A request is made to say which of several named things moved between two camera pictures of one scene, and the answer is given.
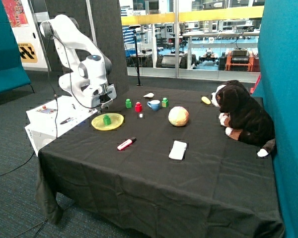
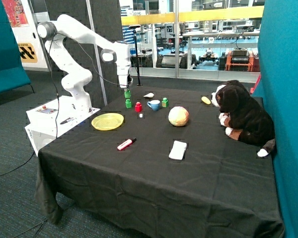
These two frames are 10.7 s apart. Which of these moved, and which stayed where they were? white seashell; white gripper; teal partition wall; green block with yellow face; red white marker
Moved: white gripper
Stayed: red white marker; white seashell; teal partition wall; green block with yellow face
